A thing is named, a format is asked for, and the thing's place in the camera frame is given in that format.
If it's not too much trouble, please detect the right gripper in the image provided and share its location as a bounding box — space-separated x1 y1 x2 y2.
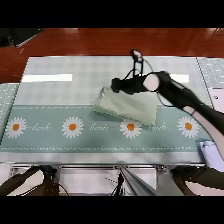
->
111 75 148 96

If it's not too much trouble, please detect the pale green shirt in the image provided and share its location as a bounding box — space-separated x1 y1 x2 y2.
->
92 86 160 127

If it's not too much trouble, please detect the white garment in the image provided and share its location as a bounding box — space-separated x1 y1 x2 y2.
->
199 140 224 173

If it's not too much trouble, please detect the black cable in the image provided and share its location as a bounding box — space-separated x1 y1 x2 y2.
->
111 171 127 197

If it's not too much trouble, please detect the silver frame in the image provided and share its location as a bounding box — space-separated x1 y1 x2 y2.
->
9 162 208 197

